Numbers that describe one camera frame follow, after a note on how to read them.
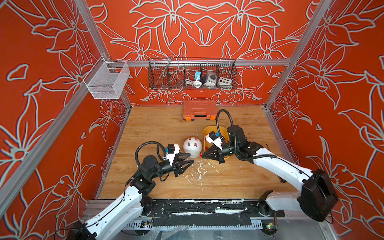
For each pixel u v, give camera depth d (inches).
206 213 28.6
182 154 26.4
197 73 33.1
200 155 27.6
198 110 43.6
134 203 21.0
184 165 25.0
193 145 33.5
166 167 24.5
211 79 35.8
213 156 26.4
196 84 33.6
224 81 37.1
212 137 24.9
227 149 25.4
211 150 26.3
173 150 23.5
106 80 36.5
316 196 15.6
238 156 23.9
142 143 20.4
